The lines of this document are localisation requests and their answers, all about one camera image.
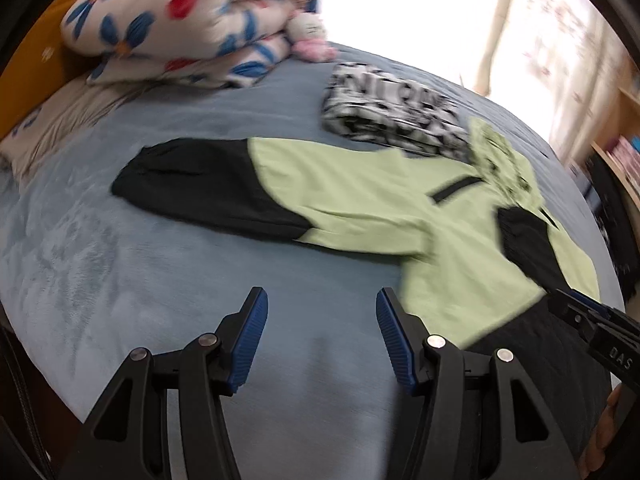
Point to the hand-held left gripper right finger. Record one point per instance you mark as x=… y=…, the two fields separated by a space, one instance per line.
x=395 y=342

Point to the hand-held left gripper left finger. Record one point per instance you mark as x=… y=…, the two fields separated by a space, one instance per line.
x=250 y=340

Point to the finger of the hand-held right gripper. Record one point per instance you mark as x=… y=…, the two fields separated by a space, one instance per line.
x=567 y=307
x=595 y=306

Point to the green and black jacket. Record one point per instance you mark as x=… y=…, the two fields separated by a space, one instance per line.
x=350 y=185

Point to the person's right hand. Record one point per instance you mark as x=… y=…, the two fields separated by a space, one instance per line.
x=607 y=420

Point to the black bag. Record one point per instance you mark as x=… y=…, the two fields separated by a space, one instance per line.
x=612 y=220

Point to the blue-grey bed blanket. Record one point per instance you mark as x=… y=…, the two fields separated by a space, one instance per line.
x=175 y=260

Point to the wooden shelf unit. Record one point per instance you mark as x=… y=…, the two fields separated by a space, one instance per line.
x=620 y=125

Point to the black and white printed clothing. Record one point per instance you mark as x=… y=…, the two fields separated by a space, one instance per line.
x=395 y=110

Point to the leaf-print sheer curtain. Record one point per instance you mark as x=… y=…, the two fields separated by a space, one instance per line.
x=560 y=25

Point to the white and pink plush toy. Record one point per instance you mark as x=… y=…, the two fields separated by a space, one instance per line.
x=307 y=35

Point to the floral quilt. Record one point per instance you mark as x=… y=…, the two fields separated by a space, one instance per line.
x=200 y=10

